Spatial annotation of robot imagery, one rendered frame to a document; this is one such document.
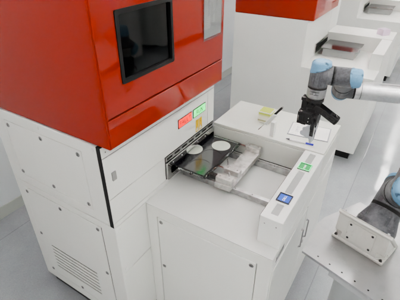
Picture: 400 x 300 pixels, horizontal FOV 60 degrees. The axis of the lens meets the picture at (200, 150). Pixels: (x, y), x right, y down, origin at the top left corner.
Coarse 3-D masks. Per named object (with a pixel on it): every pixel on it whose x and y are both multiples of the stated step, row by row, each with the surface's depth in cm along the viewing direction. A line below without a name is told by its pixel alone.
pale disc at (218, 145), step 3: (219, 141) 191; (222, 141) 191; (213, 144) 189; (216, 144) 189; (219, 144) 189; (222, 144) 189; (225, 144) 189; (228, 144) 189; (213, 147) 186; (216, 147) 186; (219, 147) 186; (222, 147) 186; (225, 147) 186; (228, 147) 186; (219, 150) 184; (222, 150) 184
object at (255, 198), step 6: (186, 174) 178; (204, 180) 172; (210, 180) 170; (234, 186) 166; (234, 192) 165; (240, 192) 163; (246, 192) 162; (246, 198) 163; (252, 198) 161; (258, 198) 159; (264, 198) 159; (264, 204) 158
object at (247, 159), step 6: (240, 156) 182; (246, 156) 182; (252, 156) 182; (258, 156) 184; (234, 162) 177; (240, 162) 177; (246, 162) 177; (252, 162) 179; (240, 168) 173; (246, 168) 174; (228, 174) 169; (234, 180) 165; (216, 186) 165; (222, 186) 163; (228, 186) 161
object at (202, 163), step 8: (208, 136) 196; (200, 144) 189; (208, 144) 189; (232, 144) 189; (200, 152) 182; (208, 152) 182; (216, 152) 182; (224, 152) 182; (184, 160) 176; (192, 160) 176; (200, 160) 176; (208, 160) 176; (216, 160) 176; (192, 168) 170; (200, 168) 170; (208, 168) 170
